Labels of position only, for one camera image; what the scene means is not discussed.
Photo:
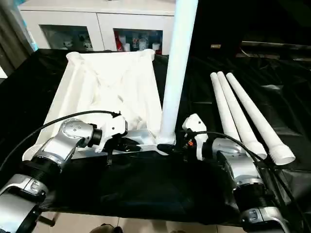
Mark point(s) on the white plastic table leg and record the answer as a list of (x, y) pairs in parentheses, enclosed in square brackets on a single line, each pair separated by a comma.
[(177, 60), (223, 104), (255, 116), (233, 104)]

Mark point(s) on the white plastic table top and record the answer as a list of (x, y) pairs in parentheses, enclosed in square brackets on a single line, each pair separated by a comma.
[(109, 85)]

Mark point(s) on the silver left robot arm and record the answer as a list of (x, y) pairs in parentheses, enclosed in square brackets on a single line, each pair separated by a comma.
[(60, 145)]

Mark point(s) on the black work mat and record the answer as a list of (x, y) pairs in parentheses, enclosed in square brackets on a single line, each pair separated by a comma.
[(158, 189)]

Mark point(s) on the black robot foot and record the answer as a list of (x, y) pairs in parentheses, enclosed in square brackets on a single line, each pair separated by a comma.
[(107, 228)]

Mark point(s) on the gold piano label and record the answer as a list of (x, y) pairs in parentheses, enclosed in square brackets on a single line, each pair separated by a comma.
[(215, 46)]

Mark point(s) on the white glass-door cabinet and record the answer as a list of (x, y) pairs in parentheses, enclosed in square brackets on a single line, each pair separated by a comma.
[(97, 21)]

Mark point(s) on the black piano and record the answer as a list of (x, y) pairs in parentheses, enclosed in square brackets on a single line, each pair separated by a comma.
[(255, 21)]

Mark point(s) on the grey curtain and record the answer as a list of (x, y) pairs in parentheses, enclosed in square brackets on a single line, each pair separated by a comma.
[(12, 36)]

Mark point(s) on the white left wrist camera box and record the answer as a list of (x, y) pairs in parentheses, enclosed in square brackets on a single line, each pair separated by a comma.
[(113, 126)]

